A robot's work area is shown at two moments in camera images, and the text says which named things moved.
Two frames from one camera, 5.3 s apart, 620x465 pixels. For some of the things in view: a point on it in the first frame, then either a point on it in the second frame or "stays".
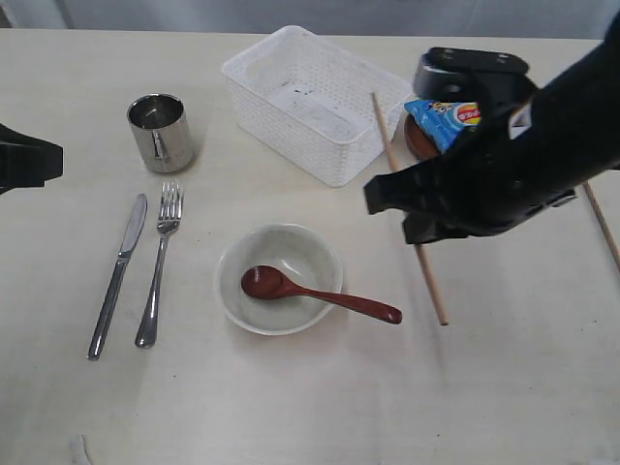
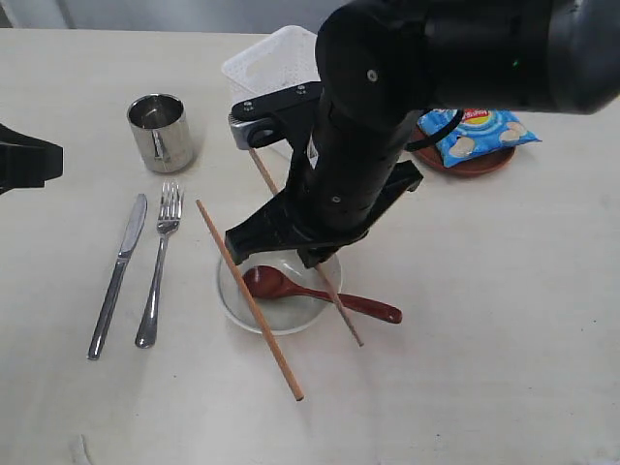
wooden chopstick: (603, 223) -> (335, 295)
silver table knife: (113, 281) stays
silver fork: (170, 210) stays
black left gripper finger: (27, 162) stays
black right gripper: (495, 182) -> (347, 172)
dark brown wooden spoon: (264, 283) stays
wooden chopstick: (418, 247) -> (294, 388)
